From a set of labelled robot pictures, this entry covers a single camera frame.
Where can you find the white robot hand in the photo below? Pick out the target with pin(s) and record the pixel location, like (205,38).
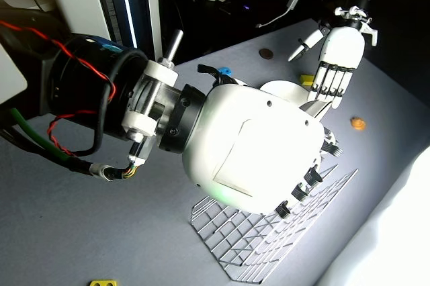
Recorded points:
(346,47)
(255,151)

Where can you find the blue two-hole rectangular block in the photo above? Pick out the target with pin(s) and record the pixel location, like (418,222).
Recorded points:
(225,71)

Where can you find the yellow rectangular block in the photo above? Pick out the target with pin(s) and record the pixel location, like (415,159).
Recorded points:
(306,79)

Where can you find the orange swirl pastry toy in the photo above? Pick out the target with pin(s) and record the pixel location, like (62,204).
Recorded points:
(357,124)

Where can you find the brown round disc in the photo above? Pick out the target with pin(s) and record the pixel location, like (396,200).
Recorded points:
(265,53)

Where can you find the white backdrop sheet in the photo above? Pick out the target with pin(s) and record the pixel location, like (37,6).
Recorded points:
(396,232)

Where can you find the yellow flat block with holes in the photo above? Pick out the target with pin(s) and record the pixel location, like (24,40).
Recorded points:
(102,282)

